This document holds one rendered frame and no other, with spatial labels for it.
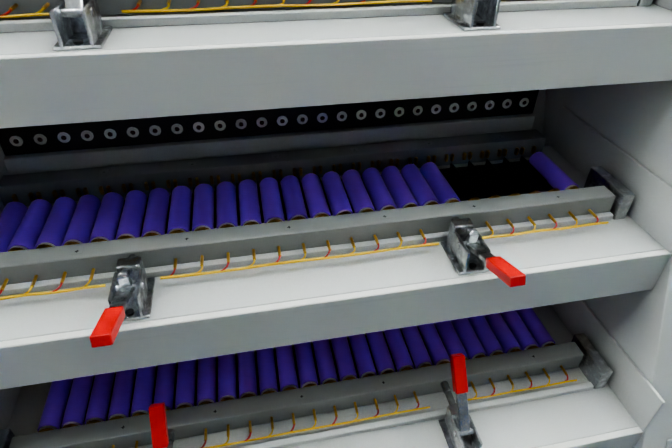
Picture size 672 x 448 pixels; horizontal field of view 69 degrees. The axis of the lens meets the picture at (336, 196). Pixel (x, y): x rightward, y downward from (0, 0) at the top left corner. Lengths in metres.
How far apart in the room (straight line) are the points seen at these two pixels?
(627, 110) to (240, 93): 0.36
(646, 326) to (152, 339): 0.44
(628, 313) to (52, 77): 0.53
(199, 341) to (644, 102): 0.43
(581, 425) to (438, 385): 0.14
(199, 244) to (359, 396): 0.22
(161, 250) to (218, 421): 0.19
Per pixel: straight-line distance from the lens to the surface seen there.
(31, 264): 0.43
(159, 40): 0.35
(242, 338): 0.40
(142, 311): 0.39
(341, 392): 0.52
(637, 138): 0.53
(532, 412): 0.57
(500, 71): 0.39
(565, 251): 0.47
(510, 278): 0.36
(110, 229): 0.45
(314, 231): 0.40
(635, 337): 0.57
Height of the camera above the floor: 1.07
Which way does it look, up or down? 16 degrees down
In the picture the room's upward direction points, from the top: 3 degrees counter-clockwise
